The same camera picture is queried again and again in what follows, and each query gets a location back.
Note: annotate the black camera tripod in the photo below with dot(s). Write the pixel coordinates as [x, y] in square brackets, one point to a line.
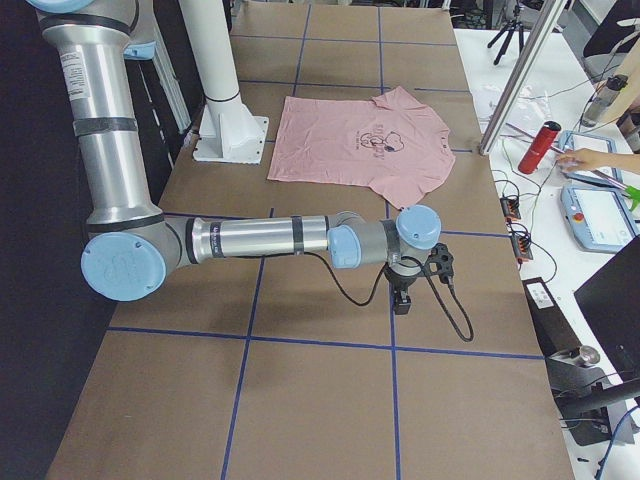
[513, 27]

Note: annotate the black box device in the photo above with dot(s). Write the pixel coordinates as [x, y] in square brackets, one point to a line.
[553, 331]

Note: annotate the blue teach pendant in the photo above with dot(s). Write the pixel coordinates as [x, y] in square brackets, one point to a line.
[598, 218]
[570, 140]

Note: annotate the clear water bottle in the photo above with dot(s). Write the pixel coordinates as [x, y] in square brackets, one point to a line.
[604, 98]

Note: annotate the seated person beige shirt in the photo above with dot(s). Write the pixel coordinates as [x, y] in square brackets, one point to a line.
[589, 160]

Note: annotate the black office chair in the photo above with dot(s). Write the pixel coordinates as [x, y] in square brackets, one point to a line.
[612, 41]

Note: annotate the orange connector block near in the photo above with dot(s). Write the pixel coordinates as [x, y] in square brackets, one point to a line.
[521, 242]

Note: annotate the black monitor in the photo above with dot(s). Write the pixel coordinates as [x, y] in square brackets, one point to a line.
[609, 302]

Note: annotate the far blue teach pendant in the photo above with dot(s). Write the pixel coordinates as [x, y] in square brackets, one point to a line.
[570, 140]

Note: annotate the pink snoopy t-shirt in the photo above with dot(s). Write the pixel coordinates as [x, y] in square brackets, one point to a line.
[393, 144]

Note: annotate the wooden board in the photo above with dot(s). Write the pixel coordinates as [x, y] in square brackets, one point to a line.
[630, 68]

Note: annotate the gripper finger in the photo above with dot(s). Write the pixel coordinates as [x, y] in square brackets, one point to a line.
[398, 306]
[406, 304]

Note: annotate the metal reacher grabber tool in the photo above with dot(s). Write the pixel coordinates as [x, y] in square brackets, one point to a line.
[631, 192]

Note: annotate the white pedestal column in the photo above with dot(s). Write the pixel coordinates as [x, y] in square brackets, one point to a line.
[228, 132]

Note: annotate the red thermos bottle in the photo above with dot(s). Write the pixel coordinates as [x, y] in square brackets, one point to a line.
[540, 145]

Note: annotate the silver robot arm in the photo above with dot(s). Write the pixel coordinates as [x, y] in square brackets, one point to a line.
[133, 246]

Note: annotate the near blue teach pendant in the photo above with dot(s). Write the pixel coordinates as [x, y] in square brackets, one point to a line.
[598, 218]

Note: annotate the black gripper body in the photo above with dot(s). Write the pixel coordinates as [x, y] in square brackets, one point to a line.
[400, 281]

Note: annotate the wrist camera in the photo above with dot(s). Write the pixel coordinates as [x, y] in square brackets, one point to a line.
[441, 258]

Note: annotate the aluminium frame post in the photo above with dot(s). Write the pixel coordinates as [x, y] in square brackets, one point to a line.
[545, 24]

